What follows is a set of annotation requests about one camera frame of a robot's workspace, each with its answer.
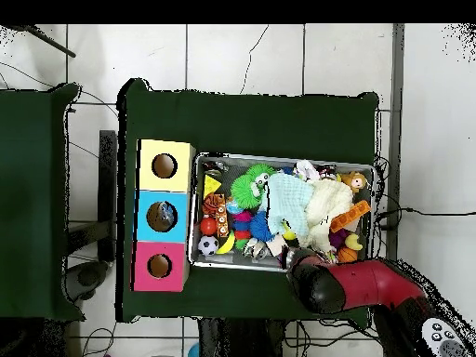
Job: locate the mint green muslin cloth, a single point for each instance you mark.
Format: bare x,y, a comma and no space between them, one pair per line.
290,201

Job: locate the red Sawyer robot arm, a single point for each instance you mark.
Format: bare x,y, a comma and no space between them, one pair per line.
364,282

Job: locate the wooden box with three holes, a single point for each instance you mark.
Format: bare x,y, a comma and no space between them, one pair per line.
178,216

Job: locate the shallow clear mesh bin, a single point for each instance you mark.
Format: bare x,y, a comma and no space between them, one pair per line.
370,223

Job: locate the large green spiky ball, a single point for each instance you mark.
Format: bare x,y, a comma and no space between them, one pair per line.
247,192

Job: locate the yellow cheese wedge toy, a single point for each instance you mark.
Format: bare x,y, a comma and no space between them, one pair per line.
212,184

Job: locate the small green spiky ball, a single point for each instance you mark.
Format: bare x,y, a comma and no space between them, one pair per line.
262,171

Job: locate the small red ball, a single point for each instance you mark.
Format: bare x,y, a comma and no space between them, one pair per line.
208,226

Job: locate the small soccer ball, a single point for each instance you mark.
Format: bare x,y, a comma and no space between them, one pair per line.
209,245

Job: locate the cream muslin cloth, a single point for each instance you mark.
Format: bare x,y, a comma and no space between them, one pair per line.
327,208

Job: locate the orange plastic toy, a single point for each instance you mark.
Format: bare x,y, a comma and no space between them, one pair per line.
349,216

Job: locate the small brown plush doll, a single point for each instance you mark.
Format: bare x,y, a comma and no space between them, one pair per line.
357,181

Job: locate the small orange basketball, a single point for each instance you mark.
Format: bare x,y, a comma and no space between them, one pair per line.
347,255

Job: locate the green cloth side table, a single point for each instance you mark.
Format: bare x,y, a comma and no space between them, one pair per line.
37,223

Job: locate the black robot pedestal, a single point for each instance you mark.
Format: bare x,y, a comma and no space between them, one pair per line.
238,342

